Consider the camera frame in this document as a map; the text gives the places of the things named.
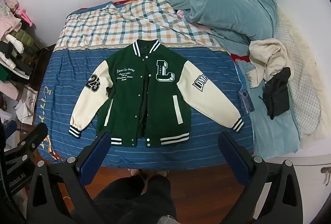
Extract red cloth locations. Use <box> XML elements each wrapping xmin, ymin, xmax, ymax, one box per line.
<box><xmin>230</xmin><ymin>53</ymin><xmax>250</xmax><ymax>63</ymax></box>

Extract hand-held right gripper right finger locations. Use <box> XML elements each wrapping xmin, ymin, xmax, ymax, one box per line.
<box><xmin>218</xmin><ymin>131</ymin><xmax>303</xmax><ymax>224</ymax></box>

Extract person's legs in black pants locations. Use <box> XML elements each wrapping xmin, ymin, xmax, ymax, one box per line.
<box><xmin>92</xmin><ymin>175</ymin><xmax>179</xmax><ymax>224</ymax></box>

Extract dark wooden bed frame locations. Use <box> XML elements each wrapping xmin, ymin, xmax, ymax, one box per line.
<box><xmin>28</xmin><ymin>44</ymin><xmax>56</xmax><ymax>90</ymax></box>

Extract pile of folded clothes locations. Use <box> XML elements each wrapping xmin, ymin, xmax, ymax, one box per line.
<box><xmin>0</xmin><ymin>0</ymin><xmax>39</xmax><ymax>100</ymax></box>

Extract teal quilt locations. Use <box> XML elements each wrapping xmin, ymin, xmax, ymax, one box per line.
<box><xmin>158</xmin><ymin>0</ymin><xmax>278</xmax><ymax>56</ymax></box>

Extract pink hanger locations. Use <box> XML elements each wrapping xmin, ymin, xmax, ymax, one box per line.
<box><xmin>16</xmin><ymin>7</ymin><xmax>33</xmax><ymax>28</ymax></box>

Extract black garment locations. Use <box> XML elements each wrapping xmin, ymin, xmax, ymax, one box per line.
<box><xmin>262</xmin><ymin>67</ymin><xmax>291</xmax><ymax>120</ymax></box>

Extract green and cream varsity jacket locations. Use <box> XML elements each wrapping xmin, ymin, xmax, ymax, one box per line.
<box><xmin>68</xmin><ymin>39</ymin><xmax>245</xmax><ymax>149</ymax></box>

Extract cream fleece blanket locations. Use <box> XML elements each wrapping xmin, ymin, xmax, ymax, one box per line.
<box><xmin>248</xmin><ymin>38</ymin><xmax>291</xmax><ymax>88</ymax></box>

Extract pink cloth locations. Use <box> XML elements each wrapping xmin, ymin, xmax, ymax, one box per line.
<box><xmin>177</xmin><ymin>9</ymin><xmax>192</xmax><ymax>22</ymax></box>

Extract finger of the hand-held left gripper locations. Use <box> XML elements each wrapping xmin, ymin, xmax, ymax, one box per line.
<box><xmin>5</xmin><ymin>123</ymin><xmax>49</xmax><ymax>162</ymax></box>

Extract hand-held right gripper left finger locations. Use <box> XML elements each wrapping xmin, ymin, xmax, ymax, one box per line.
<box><xmin>24</xmin><ymin>131</ymin><xmax>112</xmax><ymax>224</ymax></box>

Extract plaid checked sheet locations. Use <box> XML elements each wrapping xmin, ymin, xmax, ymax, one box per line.
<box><xmin>55</xmin><ymin>0</ymin><xmax>228</xmax><ymax>52</ymax></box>

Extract white fluffy blanket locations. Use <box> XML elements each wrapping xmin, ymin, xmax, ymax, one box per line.
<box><xmin>278</xmin><ymin>7</ymin><xmax>329</xmax><ymax>92</ymax></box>

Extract white printed bag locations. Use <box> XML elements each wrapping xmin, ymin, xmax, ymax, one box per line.
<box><xmin>17</xmin><ymin>83</ymin><xmax>39</xmax><ymax>126</ymax></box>

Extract white cabinet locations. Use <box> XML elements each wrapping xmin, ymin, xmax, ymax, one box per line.
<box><xmin>266</xmin><ymin>141</ymin><xmax>331</xmax><ymax>204</ymax></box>

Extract white quilted mattress pad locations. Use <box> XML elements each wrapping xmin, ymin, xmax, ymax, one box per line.
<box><xmin>274</xmin><ymin>14</ymin><xmax>326</xmax><ymax>136</ymax></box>

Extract blue striped bedsheet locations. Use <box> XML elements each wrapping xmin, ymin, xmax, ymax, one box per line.
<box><xmin>35</xmin><ymin>44</ymin><xmax>255</xmax><ymax>170</ymax></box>

